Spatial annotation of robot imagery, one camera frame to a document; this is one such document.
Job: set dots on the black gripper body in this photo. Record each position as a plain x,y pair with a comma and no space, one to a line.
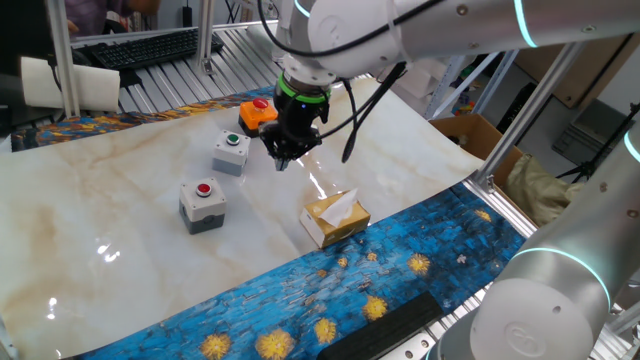
297,117

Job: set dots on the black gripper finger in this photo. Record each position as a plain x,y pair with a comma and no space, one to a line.
270,140
302,147

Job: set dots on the orange box red mushroom button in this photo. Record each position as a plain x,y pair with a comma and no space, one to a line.
252,117

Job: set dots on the white box green button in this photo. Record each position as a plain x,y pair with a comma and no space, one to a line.
230,155

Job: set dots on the white box red button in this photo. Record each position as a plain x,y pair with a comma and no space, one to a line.
202,207

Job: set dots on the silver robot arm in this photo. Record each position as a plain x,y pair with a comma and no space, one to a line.
450,30

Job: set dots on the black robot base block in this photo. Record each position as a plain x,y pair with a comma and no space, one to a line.
385,325

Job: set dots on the white tissue sheet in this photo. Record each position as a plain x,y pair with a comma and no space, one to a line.
340,210

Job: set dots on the gold tissue box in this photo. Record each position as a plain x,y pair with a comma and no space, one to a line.
345,225

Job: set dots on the white foam box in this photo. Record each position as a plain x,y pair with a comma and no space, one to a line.
420,87

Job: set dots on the blue starry painting cloth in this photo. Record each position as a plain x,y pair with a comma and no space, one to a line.
375,270

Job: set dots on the black power adapter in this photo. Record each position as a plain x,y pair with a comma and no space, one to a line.
187,17

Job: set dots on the white metal shelf rack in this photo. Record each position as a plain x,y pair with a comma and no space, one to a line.
445,86

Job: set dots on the black computer keyboard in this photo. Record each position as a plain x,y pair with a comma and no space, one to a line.
150,47

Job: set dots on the colourful toy pile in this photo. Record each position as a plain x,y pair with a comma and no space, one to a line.
464,107

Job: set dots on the open cardboard box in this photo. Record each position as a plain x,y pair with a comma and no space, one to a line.
480,135

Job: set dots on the glossy marble pattern sheet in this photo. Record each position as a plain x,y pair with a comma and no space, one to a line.
125,250

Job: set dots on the white paper roll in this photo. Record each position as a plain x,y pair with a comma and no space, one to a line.
95,85

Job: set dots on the person in purple shirt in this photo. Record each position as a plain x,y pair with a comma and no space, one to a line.
95,12

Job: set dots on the olive cloth bag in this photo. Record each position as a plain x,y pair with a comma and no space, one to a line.
535,190

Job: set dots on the black computer monitor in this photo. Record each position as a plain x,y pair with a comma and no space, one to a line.
20,35

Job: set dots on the grey equipment case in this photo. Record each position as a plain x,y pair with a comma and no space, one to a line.
585,135

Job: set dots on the black tripod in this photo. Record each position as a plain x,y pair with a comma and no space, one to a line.
589,167

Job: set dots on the aluminium frame post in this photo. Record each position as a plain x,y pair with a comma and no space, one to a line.
60,50
525,115
205,35

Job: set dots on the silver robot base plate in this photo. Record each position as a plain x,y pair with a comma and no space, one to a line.
410,350

